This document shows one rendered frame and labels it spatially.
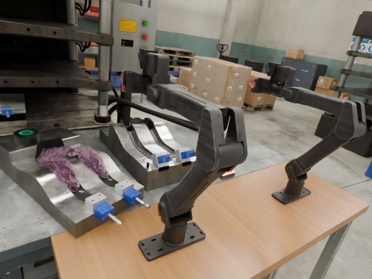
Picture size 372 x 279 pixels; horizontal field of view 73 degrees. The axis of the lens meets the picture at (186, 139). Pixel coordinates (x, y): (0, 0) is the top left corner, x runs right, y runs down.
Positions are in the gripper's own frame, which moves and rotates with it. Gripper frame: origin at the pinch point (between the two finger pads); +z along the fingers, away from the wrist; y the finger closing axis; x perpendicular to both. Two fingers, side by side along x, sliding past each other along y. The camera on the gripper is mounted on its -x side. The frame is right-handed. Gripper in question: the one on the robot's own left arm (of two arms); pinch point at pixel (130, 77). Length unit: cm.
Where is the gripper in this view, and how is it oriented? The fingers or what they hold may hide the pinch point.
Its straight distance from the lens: 91.8
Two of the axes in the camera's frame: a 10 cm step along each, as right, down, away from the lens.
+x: -1.3, 9.2, 3.6
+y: -8.2, 1.1, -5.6
